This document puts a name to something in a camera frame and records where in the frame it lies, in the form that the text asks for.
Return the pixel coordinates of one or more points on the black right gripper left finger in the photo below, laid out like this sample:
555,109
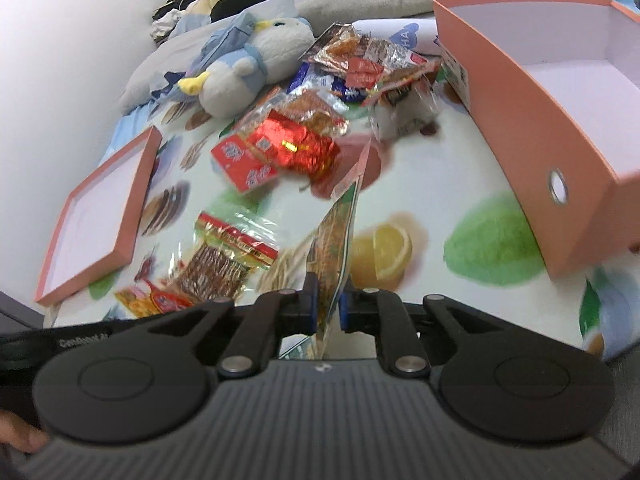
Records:
272,317

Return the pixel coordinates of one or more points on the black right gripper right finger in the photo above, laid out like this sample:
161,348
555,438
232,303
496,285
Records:
382,315

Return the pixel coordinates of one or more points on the green orange snack packet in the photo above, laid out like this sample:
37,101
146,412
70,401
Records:
328,259

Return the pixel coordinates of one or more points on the brown strips snack packet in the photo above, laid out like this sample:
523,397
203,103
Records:
230,254

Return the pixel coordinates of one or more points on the red foil snack packet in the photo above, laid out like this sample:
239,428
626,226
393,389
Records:
289,145

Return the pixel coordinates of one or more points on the clear white snack packet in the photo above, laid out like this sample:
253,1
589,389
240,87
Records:
403,108

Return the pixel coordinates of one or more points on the blue white snack packet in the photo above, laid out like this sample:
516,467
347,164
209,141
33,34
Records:
313,76

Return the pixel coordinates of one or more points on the shrimp flavor snack packet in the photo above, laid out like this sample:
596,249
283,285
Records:
377,62

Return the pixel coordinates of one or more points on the red orange shredded snack bag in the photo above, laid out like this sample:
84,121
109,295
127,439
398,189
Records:
144,298

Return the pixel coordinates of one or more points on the brown meat snack packet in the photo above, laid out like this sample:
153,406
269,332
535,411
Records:
334,48

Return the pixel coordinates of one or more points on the person left hand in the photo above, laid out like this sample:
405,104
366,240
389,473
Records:
18,434

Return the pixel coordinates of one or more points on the pink box lid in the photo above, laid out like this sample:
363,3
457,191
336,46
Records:
98,224

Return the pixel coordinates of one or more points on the white blue penguin plush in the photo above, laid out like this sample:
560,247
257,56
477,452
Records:
229,82

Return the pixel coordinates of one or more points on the white blue tube bottle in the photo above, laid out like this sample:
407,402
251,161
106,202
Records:
419,35

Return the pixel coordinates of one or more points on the pink cardboard storage box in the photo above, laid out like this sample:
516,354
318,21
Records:
553,86

